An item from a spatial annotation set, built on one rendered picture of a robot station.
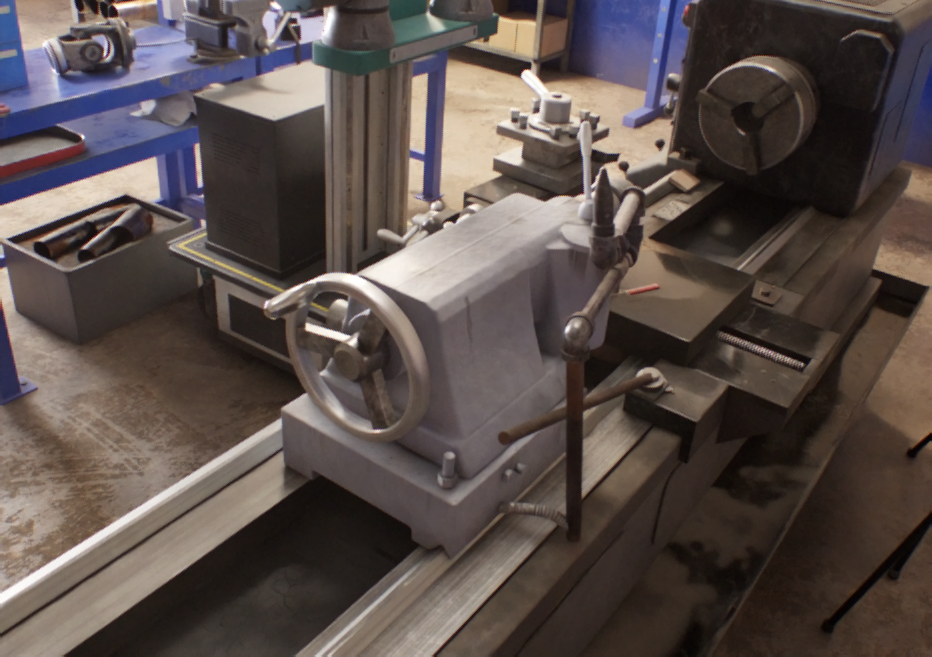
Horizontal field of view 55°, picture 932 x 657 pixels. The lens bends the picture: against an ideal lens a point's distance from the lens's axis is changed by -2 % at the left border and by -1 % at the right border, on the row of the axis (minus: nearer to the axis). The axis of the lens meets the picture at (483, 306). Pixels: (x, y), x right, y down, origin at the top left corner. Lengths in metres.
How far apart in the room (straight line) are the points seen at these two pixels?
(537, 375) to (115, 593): 0.62
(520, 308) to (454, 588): 0.38
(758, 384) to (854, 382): 1.04
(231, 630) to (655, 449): 0.68
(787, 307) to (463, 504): 0.91
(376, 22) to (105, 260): 1.33
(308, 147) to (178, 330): 0.86
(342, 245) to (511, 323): 1.63
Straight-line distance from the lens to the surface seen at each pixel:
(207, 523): 1.30
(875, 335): 2.89
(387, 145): 2.94
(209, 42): 3.18
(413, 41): 2.53
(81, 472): 2.76
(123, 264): 3.29
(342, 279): 1.09
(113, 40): 3.10
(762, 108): 2.17
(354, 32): 2.38
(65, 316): 3.30
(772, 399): 1.58
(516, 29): 6.22
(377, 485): 1.25
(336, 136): 2.70
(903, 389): 3.48
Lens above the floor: 1.72
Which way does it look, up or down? 30 degrees down
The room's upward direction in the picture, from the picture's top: 5 degrees clockwise
